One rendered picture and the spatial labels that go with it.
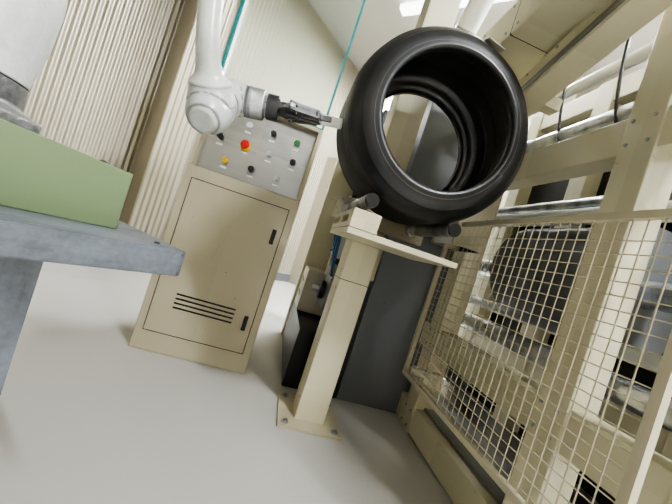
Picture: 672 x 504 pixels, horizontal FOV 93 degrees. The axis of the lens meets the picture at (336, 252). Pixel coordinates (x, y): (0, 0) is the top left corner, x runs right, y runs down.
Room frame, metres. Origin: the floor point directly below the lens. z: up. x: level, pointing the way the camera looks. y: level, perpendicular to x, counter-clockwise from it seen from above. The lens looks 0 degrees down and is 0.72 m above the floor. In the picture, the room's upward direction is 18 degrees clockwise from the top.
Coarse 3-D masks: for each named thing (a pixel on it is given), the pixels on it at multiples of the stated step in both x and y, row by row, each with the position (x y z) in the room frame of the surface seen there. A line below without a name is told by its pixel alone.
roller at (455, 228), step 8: (440, 224) 1.07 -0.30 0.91; (448, 224) 1.01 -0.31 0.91; (456, 224) 1.00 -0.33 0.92; (408, 232) 1.32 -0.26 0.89; (416, 232) 1.24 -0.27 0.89; (424, 232) 1.17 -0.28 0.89; (432, 232) 1.10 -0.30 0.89; (440, 232) 1.05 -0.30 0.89; (448, 232) 1.00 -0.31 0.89; (456, 232) 1.00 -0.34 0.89
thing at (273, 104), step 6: (270, 96) 0.94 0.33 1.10; (276, 96) 0.95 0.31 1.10; (270, 102) 0.94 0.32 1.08; (276, 102) 0.94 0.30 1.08; (282, 102) 0.95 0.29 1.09; (270, 108) 0.95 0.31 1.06; (276, 108) 0.95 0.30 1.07; (282, 108) 0.95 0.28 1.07; (288, 108) 0.95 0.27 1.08; (270, 114) 0.96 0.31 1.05; (276, 114) 0.96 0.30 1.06; (282, 114) 0.99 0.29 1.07; (294, 114) 0.97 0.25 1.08; (270, 120) 0.99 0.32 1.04; (276, 120) 0.98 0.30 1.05
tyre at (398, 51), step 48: (384, 48) 0.93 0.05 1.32; (432, 48) 0.92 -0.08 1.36; (480, 48) 0.94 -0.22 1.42; (384, 96) 0.90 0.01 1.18; (432, 96) 1.23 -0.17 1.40; (480, 96) 1.17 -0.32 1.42; (336, 144) 1.13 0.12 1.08; (384, 144) 0.91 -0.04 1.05; (480, 144) 1.24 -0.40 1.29; (384, 192) 0.95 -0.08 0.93; (432, 192) 0.94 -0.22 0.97; (480, 192) 0.97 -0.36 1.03
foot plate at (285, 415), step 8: (280, 392) 1.50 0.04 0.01; (280, 400) 1.43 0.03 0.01; (288, 400) 1.45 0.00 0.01; (280, 408) 1.36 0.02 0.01; (288, 408) 1.38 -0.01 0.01; (328, 408) 1.50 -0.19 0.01; (280, 416) 1.30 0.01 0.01; (288, 416) 1.32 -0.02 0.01; (328, 416) 1.43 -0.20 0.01; (280, 424) 1.25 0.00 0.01; (288, 424) 1.27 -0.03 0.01; (296, 424) 1.28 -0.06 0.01; (304, 424) 1.30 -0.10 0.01; (312, 424) 1.32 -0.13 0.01; (320, 424) 1.34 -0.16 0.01; (328, 424) 1.36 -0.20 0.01; (336, 424) 1.38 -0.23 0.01; (304, 432) 1.26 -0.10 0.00; (312, 432) 1.27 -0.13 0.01; (320, 432) 1.28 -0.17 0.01; (328, 432) 1.30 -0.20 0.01; (336, 432) 1.31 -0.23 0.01
